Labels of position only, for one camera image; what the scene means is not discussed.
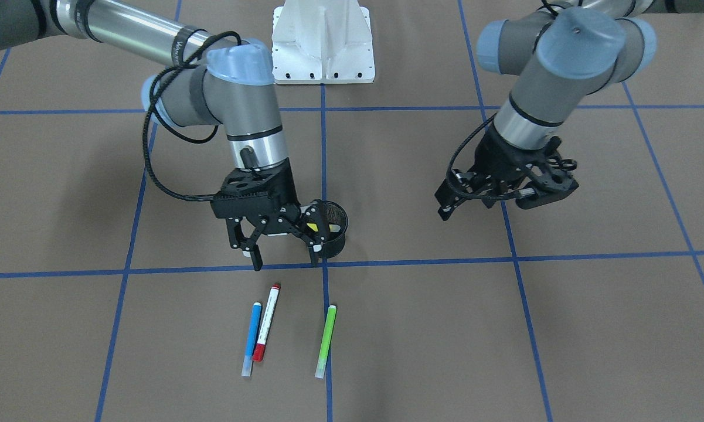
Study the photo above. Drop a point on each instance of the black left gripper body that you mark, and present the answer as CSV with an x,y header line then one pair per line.
x,y
500,156

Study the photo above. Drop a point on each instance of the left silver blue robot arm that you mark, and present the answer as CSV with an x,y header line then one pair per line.
x,y
560,53

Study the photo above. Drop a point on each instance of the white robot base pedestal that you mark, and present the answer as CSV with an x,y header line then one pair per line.
x,y
322,42

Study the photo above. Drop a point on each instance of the brown paper table cover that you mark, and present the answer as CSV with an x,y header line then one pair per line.
x,y
604,340

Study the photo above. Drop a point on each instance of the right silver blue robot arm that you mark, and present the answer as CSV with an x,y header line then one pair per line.
x,y
208,82

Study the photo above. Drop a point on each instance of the blue marker pen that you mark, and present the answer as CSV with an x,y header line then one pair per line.
x,y
252,333

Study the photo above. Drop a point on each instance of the green marker pen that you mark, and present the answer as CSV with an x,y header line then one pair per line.
x,y
325,344

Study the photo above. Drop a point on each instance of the red capped white marker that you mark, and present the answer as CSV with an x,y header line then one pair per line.
x,y
266,321

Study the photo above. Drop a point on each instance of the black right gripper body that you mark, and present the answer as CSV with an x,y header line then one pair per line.
x,y
285,186

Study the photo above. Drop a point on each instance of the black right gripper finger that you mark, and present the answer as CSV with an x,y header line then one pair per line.
x,y
293,220
248,245

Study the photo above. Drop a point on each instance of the blue tape strip lengthwise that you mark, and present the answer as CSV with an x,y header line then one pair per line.
x,y
329,399

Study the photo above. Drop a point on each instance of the black mesh pen cup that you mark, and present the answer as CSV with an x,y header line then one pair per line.
x,y
338,221

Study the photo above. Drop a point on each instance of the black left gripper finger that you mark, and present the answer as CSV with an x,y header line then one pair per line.
x,y
450,194

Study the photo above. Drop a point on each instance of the blue tape strip crosswise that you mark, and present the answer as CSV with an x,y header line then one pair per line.
x,y
342,264

